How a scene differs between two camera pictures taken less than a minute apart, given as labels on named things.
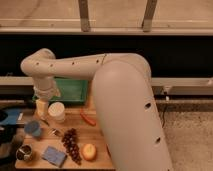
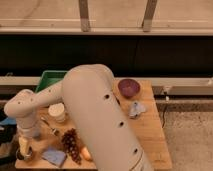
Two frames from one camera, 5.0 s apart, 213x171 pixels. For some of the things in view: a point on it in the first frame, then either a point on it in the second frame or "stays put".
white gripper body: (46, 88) → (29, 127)
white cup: (56, 111) stays put
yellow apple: (89, 151) stays put
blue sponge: (54, 156) stays put
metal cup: (24, 152) stays put
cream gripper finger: (42, 106) → (24, 142)
